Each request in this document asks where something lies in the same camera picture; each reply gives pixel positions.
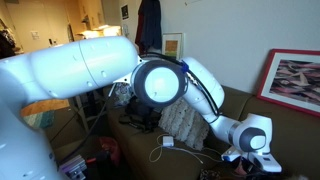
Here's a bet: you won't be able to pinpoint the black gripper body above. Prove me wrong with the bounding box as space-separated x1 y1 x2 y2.
238 158 268 178

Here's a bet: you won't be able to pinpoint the red floor bag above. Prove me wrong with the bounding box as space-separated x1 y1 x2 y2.
99 135 122 167

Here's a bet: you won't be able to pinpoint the black floor bag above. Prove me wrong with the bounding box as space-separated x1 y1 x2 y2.
85 150 113 180

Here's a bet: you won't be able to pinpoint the pink wipes pack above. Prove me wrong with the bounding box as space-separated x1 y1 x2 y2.
233 162 248 176

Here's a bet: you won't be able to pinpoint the brown leather sofa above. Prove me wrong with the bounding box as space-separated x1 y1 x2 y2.
103 84 320 180

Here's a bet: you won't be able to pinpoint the shaggy cream pillow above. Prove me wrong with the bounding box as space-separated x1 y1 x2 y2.
158 98 211 152

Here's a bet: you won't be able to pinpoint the white power adapter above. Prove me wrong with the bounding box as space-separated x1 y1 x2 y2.
162 134 175 148

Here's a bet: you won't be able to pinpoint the red framed picture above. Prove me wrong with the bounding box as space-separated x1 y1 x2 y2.
256 48 320 118

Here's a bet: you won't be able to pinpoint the white framed striped picture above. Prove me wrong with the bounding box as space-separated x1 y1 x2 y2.
161 32 185 62

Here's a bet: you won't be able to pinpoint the floral patterned pillow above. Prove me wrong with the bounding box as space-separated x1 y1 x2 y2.
114 82 134 108

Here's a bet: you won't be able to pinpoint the dark hanging clothes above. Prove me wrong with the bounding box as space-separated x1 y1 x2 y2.
134 0 163 52

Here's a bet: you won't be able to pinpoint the silver purple box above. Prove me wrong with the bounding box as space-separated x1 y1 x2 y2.
59 154 88 180

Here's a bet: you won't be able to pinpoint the white side table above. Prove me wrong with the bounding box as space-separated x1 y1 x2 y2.
73 93 111 134

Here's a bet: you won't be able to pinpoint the teal woven rug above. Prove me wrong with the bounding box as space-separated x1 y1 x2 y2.
21 109 56 129

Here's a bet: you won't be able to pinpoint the white door sign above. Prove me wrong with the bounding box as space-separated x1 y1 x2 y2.
30 30 41 41

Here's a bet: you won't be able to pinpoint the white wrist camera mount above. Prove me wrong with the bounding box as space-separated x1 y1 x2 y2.
221 146 283 174

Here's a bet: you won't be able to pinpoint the white charger cable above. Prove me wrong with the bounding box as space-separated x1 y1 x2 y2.
148 133 225 165

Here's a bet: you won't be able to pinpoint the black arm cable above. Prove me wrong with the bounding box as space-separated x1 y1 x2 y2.
139 51 222 117

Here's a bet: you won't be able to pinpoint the black camera with strap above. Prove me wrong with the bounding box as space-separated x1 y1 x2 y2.
118 111 163 134

